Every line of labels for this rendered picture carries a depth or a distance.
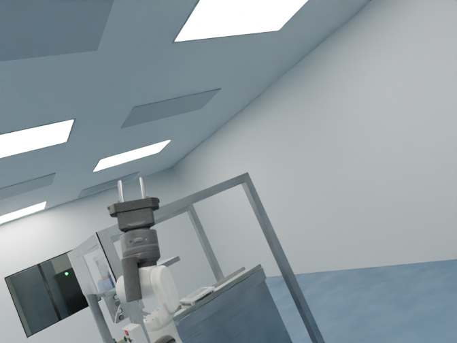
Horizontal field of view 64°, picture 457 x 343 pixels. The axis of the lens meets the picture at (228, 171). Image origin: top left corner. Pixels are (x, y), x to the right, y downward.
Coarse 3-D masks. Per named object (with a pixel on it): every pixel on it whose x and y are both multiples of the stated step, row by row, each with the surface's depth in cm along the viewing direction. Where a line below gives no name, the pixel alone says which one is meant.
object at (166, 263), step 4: (176, 256) 294; (164, 260) 309; (168, 260) 289; (172, 260) 288; (176, 260) 289; (160, 264) 282; (164, 264) 283; (168, 264) 285; (104, 292) 260; (108, 292) 256; (112, 292) 258; (100, 296) 269; (104, 296) 259; (108, 296) 256
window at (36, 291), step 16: (64, 256) 704; (32, 272) 670; (48, 272) 683; (64, 272) 696; (16, 288) 651; (32, 288) 663; (48, 288) 676; (64, 288) 688; (80, 288) 702; (16, 304) 644; (32, 304) 656; (48, 304) 668; (64, 304) 680; (80, 304) 693; (32, 320) 649; (48, 320) 661
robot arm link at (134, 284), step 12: (132, 252) 84; (144, 252) 84; (156, 252) 86; (132, 264) 81; (144, 264) 84; (156, 264) 87; (120, 276) 87; (132, 276) 80; (144, 276) 83; (120, 288) 84; (132, 288) 79; (144, 288) 82; (120, 300) 85; (132, 300) 79
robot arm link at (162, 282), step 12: (156, 276) 82; (168, 276) 85; (156, 288) 81; (168, 288) 84; (156, 300) 82; (168, 300) 82; (156, 312) 87; (168, 312) 82; (144, 324) 85; (156, 324) 83; (168, 324) 84
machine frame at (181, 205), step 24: (216, 192) 251; (168, 216) 331; (192, 216) 344; (264, 216) 265; (120, 264) 203; (216, 264) 342; (288, 264) 264; (288, 288) 264; (96, 312) 277; (312, 336) 259
